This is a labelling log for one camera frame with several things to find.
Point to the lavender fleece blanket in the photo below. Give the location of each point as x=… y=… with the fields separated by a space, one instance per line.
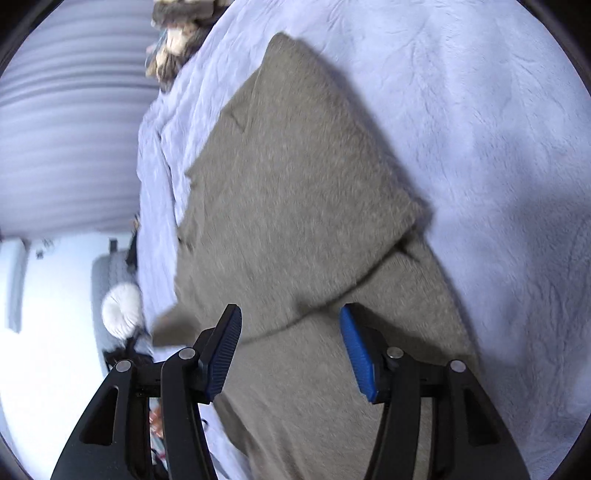
x=485 y=138

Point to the grey chair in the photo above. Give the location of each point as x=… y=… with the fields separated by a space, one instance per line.
x=104 y=272

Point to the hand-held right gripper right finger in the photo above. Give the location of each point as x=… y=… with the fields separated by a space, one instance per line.
x=358 y=350

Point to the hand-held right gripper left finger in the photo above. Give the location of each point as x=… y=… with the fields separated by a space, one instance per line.
x=225 y=350

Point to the olive brown knit sweater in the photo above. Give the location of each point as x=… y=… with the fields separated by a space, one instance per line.
x=295 y=184

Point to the white round cushion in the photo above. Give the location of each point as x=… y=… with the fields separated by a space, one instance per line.
x=120 y=309

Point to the grey pleated curtain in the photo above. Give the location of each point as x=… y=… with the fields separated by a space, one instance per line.
x=69 y=115

